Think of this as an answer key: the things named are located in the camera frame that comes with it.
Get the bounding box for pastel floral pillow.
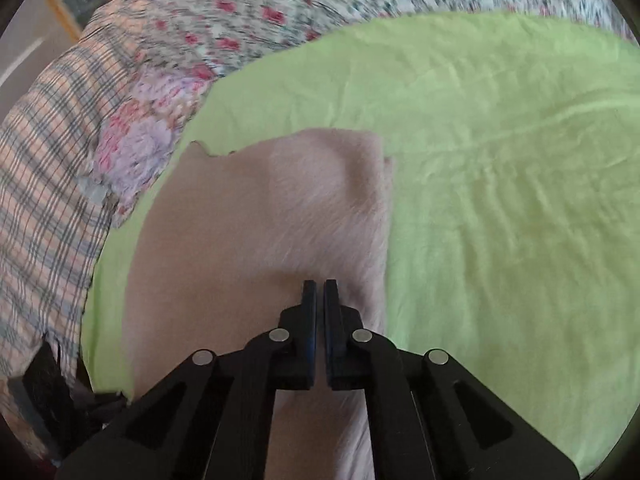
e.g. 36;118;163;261
77;64;216;229

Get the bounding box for beige knit sweater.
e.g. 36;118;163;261
121;128;396;480

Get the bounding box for plaid bed sheet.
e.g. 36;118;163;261
0;0;151;461

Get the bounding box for light green bed sheet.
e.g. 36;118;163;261
79;12;640;478

